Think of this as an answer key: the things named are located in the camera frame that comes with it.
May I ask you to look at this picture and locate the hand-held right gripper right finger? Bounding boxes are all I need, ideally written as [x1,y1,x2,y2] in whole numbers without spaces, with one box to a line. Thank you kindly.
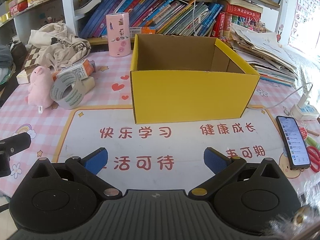
[188,147,280,202]

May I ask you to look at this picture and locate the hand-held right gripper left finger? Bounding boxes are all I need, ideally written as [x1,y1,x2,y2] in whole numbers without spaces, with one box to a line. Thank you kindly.
[31,148,123,202]

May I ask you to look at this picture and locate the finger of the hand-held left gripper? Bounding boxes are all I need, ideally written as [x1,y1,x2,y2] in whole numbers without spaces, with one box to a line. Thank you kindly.
[0,132,32,157]
[0,152,12,178]

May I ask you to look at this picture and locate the pink plush pig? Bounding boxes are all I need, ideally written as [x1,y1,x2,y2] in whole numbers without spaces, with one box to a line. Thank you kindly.
[26,65,55,113]

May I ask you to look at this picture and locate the yellow cardboard box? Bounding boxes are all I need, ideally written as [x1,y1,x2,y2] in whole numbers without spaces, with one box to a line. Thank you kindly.
[130,33,261,125]

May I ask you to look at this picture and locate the clear tape roll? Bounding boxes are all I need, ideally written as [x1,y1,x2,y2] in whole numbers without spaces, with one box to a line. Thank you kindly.
[50,72,84,110]

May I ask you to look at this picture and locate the white orange toothpaste box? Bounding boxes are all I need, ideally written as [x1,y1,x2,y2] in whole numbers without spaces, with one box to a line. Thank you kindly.
[55,59,97,82]

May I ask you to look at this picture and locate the pink checked table mat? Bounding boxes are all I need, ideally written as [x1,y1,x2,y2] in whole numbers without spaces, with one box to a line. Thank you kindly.
[0,45,320,205]

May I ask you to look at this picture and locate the torn cream paper box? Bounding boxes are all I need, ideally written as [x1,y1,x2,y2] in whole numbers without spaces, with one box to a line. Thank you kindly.
[16,68,33,85]

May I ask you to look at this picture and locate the black smartphone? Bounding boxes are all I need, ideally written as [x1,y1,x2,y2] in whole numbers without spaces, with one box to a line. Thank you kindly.
[276,116,312,171]

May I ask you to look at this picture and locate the wooden chessboard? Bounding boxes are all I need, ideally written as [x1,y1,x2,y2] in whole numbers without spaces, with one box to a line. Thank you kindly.
[24,46,54,69]

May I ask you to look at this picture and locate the grey fleece garment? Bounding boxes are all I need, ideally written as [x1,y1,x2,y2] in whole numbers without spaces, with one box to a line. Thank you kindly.
[0,44,12,68]

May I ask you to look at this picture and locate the dark brown bag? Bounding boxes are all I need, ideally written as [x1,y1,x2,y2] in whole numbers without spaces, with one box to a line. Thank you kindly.
[10,41,28,63]

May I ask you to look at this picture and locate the grey furry cuff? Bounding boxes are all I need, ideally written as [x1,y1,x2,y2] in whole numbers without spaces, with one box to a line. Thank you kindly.
[269,205,320,240]

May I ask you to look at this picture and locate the red scissors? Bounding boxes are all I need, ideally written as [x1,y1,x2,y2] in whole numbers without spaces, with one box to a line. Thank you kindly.
[306,145,320,173]

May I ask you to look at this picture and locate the white power strip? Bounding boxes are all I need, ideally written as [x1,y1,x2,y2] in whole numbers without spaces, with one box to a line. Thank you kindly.
[290,102,320,121]

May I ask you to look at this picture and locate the cream cloth bag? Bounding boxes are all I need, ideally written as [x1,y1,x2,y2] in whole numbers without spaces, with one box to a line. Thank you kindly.
[27,21,92,69]

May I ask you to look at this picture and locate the pile of papers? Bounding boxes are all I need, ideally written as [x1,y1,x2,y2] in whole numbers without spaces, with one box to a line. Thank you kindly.
[230,22,299,88]

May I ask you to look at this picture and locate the pink sticker canister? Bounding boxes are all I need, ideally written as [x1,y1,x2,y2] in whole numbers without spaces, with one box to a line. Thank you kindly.
[105,12,130,58]

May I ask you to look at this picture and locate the white wooden bookshelf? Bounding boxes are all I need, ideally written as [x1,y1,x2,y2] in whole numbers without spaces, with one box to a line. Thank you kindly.
[0,0,300,45]

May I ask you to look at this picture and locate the thick dark cover book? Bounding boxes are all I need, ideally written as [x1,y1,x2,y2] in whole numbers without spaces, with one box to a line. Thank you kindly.
[74,0,100,15]

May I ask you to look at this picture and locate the row of colourful books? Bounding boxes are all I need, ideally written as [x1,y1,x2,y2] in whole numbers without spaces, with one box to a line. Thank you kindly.
[80,0,262,38]

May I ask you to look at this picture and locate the white charger with cable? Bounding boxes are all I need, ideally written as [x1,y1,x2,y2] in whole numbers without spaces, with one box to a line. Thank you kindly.
[247,82,313,110]

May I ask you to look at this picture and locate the white hanging cable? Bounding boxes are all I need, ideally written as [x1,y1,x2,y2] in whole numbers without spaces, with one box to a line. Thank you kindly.
[191,0,200,37]

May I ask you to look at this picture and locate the alphabet wall poster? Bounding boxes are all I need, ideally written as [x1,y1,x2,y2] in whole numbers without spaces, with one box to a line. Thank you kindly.
[287,0,320,53]

